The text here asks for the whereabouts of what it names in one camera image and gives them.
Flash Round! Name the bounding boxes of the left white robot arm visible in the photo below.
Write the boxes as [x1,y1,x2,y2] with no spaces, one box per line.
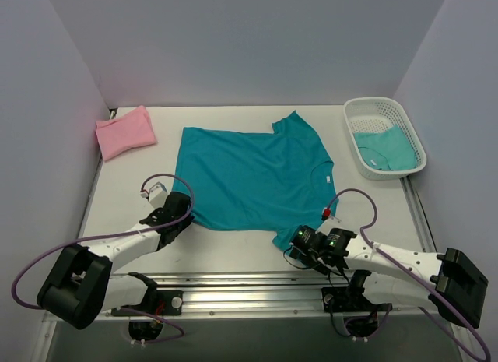
[37,192,194,329]

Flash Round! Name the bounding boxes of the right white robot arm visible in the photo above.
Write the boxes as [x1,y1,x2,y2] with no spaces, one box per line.
[291,220,489,329]

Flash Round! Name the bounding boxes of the folded pink t shirt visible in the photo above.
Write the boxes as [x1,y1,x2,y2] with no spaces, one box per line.
[95,106,157,162]

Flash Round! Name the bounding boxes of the white plastic basket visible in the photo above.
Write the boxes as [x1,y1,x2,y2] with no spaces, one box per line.
[343,97,427,181]

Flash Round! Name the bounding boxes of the light teal t shirt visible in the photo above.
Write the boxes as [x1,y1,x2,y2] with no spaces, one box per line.
[353,125,418,171]

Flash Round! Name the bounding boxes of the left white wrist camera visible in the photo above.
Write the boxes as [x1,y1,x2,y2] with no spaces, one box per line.
[140,182,168,209]

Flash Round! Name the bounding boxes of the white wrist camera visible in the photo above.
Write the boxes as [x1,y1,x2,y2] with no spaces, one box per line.
[140,182,168,209]
[317,208,343,235]

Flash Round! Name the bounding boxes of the thin black cable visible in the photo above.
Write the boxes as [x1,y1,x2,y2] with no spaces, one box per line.
[282,244,351,279]

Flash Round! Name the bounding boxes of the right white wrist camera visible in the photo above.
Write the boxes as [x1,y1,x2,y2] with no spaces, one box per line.
[317,208,343,235]

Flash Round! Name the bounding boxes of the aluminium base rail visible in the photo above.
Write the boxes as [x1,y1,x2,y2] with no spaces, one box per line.
[41,272,466,323]

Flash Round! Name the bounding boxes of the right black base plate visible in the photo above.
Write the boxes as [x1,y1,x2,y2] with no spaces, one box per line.
[321,286,390,313]

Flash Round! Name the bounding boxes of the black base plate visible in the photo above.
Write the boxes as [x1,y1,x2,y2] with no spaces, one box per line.
[110,290,184,317]
[321,286,390,313]

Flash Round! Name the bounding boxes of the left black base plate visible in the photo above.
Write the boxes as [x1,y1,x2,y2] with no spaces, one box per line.
[110,290,184,317]

